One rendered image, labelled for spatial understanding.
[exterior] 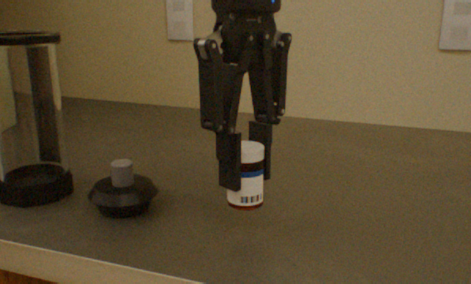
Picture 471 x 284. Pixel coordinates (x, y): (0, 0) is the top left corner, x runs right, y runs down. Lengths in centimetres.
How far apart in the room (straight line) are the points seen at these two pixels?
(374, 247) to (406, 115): 59
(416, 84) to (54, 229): 80
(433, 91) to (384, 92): 10
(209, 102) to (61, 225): 26
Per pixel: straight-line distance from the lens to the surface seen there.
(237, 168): 55
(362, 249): 58
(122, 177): 65
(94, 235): 62
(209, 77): 51
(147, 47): 131
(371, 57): 113
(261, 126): 58
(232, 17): 52
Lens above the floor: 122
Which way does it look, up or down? 18 degrees down
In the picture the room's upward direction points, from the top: straight up
